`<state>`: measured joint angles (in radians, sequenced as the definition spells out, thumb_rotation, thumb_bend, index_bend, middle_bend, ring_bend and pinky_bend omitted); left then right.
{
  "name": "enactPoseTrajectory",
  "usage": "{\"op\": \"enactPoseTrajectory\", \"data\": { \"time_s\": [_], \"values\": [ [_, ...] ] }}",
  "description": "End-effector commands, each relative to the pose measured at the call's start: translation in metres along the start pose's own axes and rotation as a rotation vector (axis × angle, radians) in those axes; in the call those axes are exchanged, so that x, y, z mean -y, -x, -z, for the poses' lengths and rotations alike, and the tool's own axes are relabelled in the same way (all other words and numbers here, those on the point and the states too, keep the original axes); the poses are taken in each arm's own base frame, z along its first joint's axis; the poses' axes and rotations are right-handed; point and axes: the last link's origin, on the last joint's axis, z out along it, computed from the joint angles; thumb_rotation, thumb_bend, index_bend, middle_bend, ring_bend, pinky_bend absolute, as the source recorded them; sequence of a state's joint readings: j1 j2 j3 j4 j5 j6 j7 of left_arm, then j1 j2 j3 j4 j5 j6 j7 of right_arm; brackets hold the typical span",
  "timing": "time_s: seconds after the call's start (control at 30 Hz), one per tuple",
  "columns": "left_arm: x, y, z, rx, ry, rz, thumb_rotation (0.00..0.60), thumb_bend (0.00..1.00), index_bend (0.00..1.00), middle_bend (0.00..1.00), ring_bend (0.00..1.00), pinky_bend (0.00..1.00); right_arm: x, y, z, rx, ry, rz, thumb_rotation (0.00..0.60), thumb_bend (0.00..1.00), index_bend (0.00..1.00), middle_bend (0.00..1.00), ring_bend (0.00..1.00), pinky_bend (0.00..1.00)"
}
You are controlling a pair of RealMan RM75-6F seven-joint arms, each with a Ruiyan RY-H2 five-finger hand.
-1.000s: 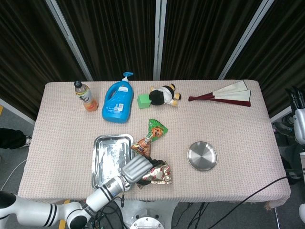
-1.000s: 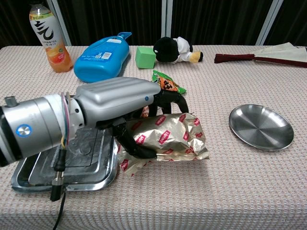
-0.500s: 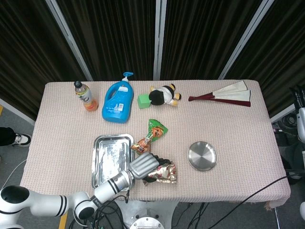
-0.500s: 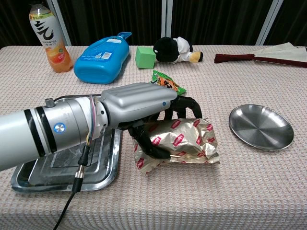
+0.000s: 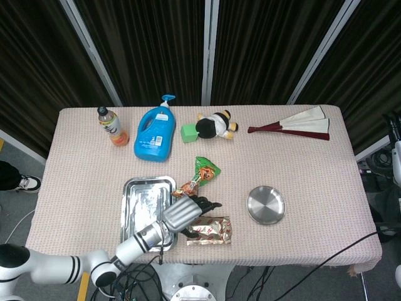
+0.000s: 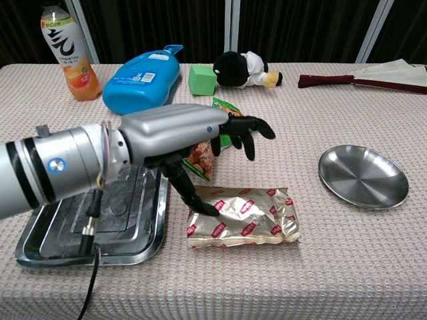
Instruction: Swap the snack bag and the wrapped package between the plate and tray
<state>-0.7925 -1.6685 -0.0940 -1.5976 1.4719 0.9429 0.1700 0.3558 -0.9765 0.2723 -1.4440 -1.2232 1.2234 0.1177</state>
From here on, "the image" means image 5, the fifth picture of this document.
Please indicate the black trouser leg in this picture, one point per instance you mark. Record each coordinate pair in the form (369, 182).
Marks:
(9, 175)

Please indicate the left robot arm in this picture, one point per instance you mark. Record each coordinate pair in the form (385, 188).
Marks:
(131, 246)

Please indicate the pink woven tablecloth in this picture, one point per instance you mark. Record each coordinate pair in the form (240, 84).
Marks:
(297, 163)

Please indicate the white partition frame post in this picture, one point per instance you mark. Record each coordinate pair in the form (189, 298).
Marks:
(372, 150)
(322, 50)
(22, 145)
(91, 50)
(209, 50)

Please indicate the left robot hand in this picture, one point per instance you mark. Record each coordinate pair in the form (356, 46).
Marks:
(180, 214)

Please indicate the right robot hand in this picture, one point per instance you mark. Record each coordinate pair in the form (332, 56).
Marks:
(397, 163)

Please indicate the black white plush toy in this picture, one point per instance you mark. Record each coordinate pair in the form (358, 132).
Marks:
(210, 125)

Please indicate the black curtain panel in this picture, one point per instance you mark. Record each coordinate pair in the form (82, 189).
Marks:
(31, 62)
(376, 62)
(141, 47)
(266, 47)

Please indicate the white black sneaker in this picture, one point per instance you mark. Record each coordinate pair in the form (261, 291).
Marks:
(29, 183)

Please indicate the orange drink bottle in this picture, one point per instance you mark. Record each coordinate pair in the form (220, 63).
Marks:
(112, 128)

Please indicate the round steel plate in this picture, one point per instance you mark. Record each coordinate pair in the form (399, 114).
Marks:
(265, 205)

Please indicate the green orange snack bag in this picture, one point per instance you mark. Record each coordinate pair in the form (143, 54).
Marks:
(203, 172)

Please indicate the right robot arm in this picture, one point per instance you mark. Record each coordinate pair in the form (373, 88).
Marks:
(398, 276)

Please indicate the brown snack packet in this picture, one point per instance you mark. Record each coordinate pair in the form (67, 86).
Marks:
(213, 232)

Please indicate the rectangular steel tray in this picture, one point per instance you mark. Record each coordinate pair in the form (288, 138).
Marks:
(138, 203)

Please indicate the green foam cube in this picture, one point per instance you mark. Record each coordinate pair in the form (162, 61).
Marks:
(189, 133)

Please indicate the blue detergent pump bottle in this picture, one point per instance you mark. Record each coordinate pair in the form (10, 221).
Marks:
(155, 135)

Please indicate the red white folding fan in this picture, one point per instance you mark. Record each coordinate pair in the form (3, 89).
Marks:
(304, 123)

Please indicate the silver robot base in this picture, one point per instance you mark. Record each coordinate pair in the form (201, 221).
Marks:
(191, 282)

